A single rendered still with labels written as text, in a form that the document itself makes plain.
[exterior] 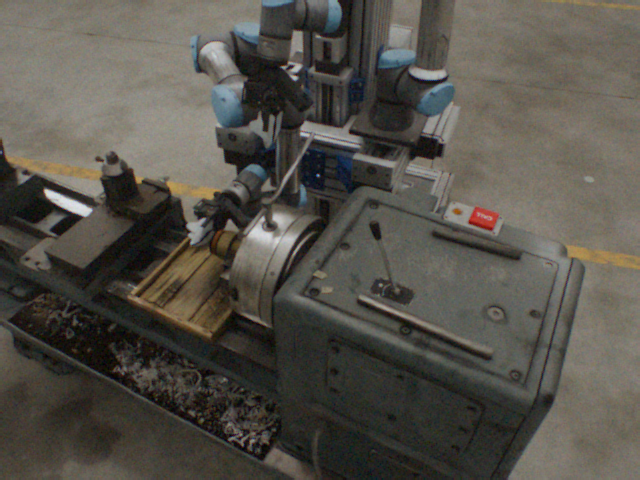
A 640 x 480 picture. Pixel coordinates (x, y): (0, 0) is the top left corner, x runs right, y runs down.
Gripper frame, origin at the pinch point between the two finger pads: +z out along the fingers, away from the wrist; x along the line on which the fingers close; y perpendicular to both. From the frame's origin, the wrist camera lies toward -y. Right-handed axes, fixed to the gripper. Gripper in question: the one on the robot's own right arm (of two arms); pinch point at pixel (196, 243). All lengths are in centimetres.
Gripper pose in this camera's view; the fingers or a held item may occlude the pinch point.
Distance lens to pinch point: 154.1
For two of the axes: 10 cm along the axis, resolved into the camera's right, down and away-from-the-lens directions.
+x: 0.1, -7.2, -7.0
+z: -4.7, 6.1, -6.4
